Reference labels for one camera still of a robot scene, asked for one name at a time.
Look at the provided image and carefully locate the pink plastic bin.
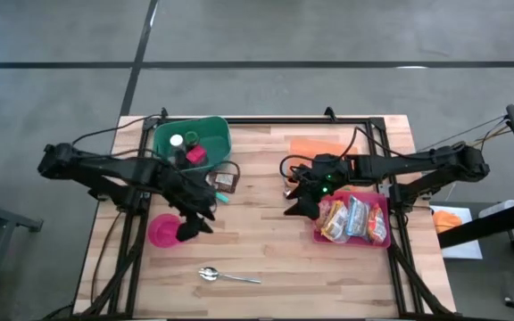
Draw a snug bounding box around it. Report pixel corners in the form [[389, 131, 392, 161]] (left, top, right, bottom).
[[312, 190, 393, 250]]

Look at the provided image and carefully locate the all-metal spoon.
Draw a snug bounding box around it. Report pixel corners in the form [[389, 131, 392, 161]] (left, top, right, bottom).
[[198, 266, 262, 285]]

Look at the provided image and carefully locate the orange plastic bin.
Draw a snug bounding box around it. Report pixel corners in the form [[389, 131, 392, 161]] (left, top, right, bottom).
[[288, 137, 361, 193]]

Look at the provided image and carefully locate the orange cloth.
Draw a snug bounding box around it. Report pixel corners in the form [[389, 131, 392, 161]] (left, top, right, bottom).
[[432, 210, 463, 235]]

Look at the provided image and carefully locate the white paper sheet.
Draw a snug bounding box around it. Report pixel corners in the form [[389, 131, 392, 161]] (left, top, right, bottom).
[[429, 204, 484, 260]]

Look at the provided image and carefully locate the teal plastic bin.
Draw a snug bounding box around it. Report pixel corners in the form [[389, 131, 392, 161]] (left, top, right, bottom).
[[152, 115, 233, 173]]

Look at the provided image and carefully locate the orange chicken ramen pack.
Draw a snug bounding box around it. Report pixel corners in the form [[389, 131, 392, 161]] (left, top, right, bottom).
[[366, 202, 388, 246]]

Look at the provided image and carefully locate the green black pepper tin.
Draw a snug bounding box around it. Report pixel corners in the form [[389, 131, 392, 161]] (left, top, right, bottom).
[[174, 149, 192, 171]]

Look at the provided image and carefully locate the brown sauce packet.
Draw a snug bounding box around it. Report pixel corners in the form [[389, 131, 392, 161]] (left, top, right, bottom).
[[206, 171, 241, 194]]

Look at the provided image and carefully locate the white plastic container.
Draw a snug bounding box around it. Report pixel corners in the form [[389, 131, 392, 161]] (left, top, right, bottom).
[[478, 199, 514, 219]]

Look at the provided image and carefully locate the pink plastic bowl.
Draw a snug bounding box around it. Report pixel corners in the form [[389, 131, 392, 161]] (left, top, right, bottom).
[[147, 212, 185, 250]]

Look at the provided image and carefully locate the grey metal side table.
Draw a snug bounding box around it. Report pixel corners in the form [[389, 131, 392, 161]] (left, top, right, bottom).
[[0, 192, 45, 321]]

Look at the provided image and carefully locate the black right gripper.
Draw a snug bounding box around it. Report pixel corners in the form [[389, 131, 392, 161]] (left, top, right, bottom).
[[283, 154, 357, 220]]

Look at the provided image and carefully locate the red-lidded spice tin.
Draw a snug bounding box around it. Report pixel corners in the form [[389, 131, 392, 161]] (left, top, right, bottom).
[[185, 144, 208, 167]]

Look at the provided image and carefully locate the black aluminium table frame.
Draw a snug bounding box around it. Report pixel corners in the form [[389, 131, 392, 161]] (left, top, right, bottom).
[[76, 106, 457, 320]]

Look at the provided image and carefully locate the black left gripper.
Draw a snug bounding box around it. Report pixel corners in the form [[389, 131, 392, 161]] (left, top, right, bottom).
[[162, 171, 218, 243]]

